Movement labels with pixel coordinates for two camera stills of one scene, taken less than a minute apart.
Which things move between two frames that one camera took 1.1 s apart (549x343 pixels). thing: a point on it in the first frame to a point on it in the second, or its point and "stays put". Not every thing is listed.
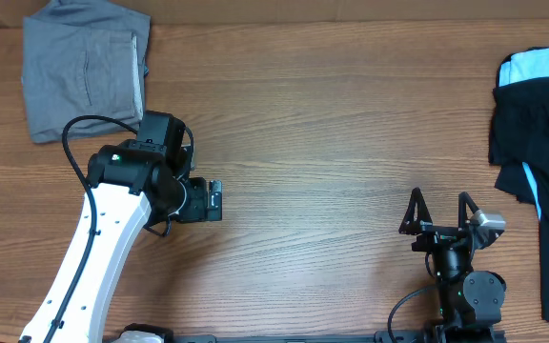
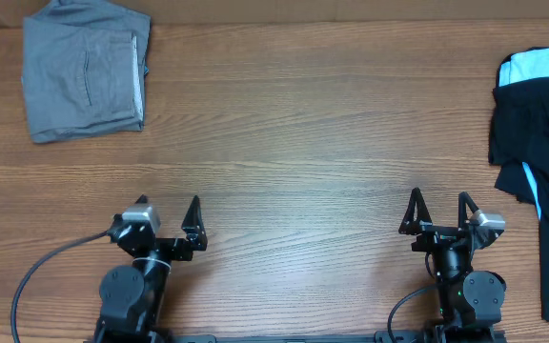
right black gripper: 412,225 stays put
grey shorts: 84,58 stays put
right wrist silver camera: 490,221 stays put
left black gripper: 197,209 to 193,227
